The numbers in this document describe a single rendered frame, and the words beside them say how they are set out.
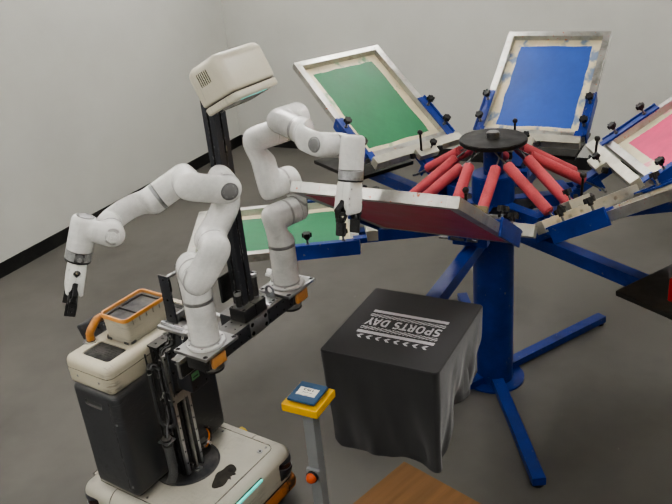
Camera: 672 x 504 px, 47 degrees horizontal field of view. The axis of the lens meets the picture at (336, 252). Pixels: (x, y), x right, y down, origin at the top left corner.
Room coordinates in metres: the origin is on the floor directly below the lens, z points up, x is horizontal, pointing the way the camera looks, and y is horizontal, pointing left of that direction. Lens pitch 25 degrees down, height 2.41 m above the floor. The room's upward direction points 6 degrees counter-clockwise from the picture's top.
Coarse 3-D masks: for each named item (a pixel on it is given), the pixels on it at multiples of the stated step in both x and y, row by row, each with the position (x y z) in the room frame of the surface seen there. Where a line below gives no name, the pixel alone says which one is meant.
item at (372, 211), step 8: (320, 200) 2.47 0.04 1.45; (328, 200) 2.43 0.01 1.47; (368, 208) 2.44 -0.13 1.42; (376, 208) 2.41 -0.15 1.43; (384, 208) 2.37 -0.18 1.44; (368, 216) 2.66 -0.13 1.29; (376, 216) 2.62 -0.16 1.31; (384, 216) 2.58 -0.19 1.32; (392, 216) 2.54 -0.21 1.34; (400, 216) 2.50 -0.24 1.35; (384, 224) 2.82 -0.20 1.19; (392, 224) 2.78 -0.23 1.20; (400, 224) 2.73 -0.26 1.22; (408, 224) 2.68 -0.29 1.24; (416, 224) 2.64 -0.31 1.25; (432, 232) 2.80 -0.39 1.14
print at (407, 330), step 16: (368, 320) 2.48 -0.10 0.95; (384, 320) 2.47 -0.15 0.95; (400, 320) 2.46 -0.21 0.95; (416, 320) 2.45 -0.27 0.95; (432, 320) 2.44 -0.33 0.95; (368, 336) 2.37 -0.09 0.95; (384, 336) 2.36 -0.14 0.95; (400, 336) 2.35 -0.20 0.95; (416, 336) 2.34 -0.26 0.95; (432, 336) 2.33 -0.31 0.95
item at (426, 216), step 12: (384, 204) 2.28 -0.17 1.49; (396, 204) 2.23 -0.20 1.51; (408, 216) 2.46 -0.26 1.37; (420, 216) 2.40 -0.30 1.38; (432, 216) 2.35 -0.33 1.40; (444, 216) 2.30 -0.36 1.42; (456, 216) 2.25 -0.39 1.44; (432, 228) 2.67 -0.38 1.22; (444, 228) 2.60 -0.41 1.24; (456, 228) 2.54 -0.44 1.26; (468, 228) 2.48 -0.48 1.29; (480, 228) 2.43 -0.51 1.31
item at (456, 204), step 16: (304, 192) 2.36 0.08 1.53; (320, 192) 2.33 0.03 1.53; (368, 192) 2.26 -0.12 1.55; (384, 192) 2.23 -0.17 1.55; (400, 192) 2.21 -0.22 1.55; (416, 192) 2.19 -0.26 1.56; (448, 208) 2.12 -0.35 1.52; (464, 208) 2.15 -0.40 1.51; (480, 224) 2.33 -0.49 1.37; (496, 224) 2.44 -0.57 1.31
